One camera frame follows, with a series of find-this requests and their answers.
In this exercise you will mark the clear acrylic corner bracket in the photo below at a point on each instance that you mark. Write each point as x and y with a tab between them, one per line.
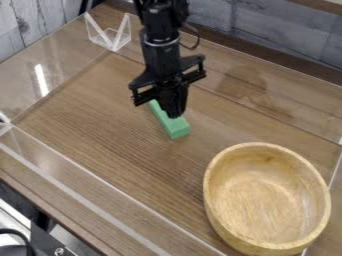
112	39

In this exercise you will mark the black metal table bracket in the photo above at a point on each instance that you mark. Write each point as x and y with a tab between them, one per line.
45	245

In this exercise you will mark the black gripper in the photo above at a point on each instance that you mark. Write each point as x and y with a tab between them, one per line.
166	78

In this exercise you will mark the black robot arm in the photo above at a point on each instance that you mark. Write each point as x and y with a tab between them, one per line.
162	17

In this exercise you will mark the wooden bowl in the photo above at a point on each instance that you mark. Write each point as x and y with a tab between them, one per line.
266	199

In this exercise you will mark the clear acrylic tray wall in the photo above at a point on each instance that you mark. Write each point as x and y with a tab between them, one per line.
90	158

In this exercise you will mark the green rectangular block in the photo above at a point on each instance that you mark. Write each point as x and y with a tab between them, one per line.
175	127

